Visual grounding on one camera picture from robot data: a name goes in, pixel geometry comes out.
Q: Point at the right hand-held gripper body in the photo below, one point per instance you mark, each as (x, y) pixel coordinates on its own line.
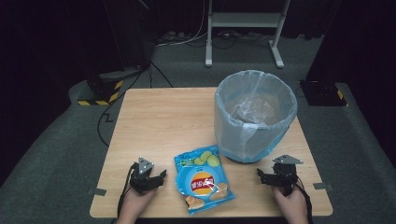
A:
(285, 175)

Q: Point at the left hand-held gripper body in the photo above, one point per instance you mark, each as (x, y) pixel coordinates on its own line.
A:
(141, 180)

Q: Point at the blue potato chip bag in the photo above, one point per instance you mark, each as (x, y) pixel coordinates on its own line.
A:
(202, 183)

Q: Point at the round trash bin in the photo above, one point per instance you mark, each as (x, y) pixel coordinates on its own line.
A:
(241, 160)

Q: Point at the grey tape piece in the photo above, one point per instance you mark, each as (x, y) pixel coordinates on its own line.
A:
(322, 186)
(97, 191)

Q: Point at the translucent plastic bin liner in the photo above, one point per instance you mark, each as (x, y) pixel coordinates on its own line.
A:
(252, 124)

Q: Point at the black box with hazard stripes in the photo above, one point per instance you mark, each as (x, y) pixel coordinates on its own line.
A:
(104, 90)

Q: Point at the black power strip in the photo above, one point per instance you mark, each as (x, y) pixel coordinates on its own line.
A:
(174, 35)

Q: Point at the white metal stand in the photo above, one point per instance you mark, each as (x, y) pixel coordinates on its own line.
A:
(246, 19)

